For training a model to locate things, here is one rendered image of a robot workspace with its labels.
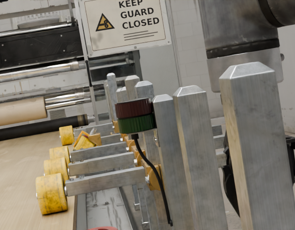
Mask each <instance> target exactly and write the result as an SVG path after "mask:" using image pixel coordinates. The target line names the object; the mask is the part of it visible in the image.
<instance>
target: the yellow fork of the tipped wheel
mask: <svg viewBox="0 0 295 230"><path fill-rule="evenodd" d="M96 130H97V129H96V128H94V127H93V129H92V130H91V132H90V134H88V133H86V132H84V131H81V133H80V135H79V136H78V138H77V140H76V142H75V143H74V142H73V144H72V145H73V147H75V145H76V143H77V142H78V140H79V138H80V136H81V135H82V133H83V134H85V135H87V136H88V140H89V141H91V142H92V143H94V144H95V146H94V147H96V146H97V145H98V146H102V142H101V136H100V133H95V131H96Z"/></svg>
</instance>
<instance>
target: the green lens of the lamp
mask: <svg viewBox="0 0 295 230"><path fill-rule="evenodd" d="M117 122H118V127H119V133H131V132H138V131H144V130H148V129H152V128H155V127H156V125H155V119H154V113H152V114H151V115H146V116H142V117H137V118H131V119H123V120H118V119H117Z"/></svg>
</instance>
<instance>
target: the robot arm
mask: <svg viewBox="0 0 295 230"><path fill-rule="evenodd" d="M198 6H199V11H200V18H201V23H202V31H203V37H204V42H205V49H206V54H207V67H208V73H209V78H210V84H211V90H212V92H214V93H220V86H219V78H220V77H221V76H222V74H223V73H224V72H225V71H226V70H227V69H228V68H229V67H230V66H233V65H239V64H244V63H251V62H261V63H262V64H264V65H266V66H268V67H269V68H271V69H273V70H274V71H275V72H276V78H277V83H281V82H282V81H283V80H284V76H283V70H282V63H281V61H283V60H284V58H285V57H284V55H283V54H282V53H280V50H279V47H280V44H279V39H278V38H279V36H278V30H277V28H279V27H283V26H290V25H295V0H198ZM285 138H286V145H287V151H288V157H289V163H290V172H291V178H292V184H293V185H294V183H295V155H294V149H295V137H293V136H289V135H285ZM223 146H224V151H223V153H225V154H226V157H227V159H226V165H225V166H221V169H222V171H223V187H224V191H225V194H226V196H227V198H228V200H229V202H230V203H231V205H232V206H233V208H234V210H235V211H236V213H237V214H238V216H239V217H240V213H239V207H238V199H237V194H236V188H235V181H234V176H233V168H232V162H231V156H230V150H229V144H228V136H227V130H226V132H225V137H224V142H223Z"/></svg>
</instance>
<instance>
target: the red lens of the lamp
mask: <svg viewBox="0 0 295 230"><path fill-rule="evenodd" d="M114 105H115V111H116V116H117V118H124V117H132V116H137V115H143V114H148V113H151V112H153V107H152V102H151V98H149V99H145V100H141V101H135V102H130V103H124V104H114Z"/></svg>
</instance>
